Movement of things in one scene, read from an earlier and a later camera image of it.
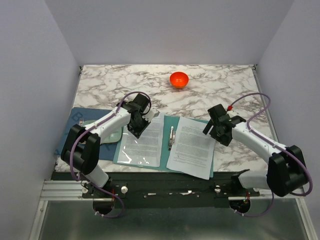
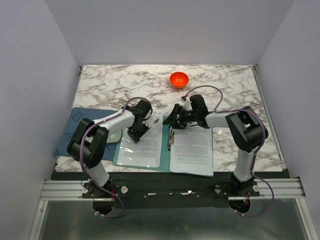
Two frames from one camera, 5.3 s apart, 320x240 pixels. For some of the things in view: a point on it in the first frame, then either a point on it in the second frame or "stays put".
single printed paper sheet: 145,150 stays put
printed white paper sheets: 191,151 stays put
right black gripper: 224,140 -> 179,124
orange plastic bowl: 179,79 stays put
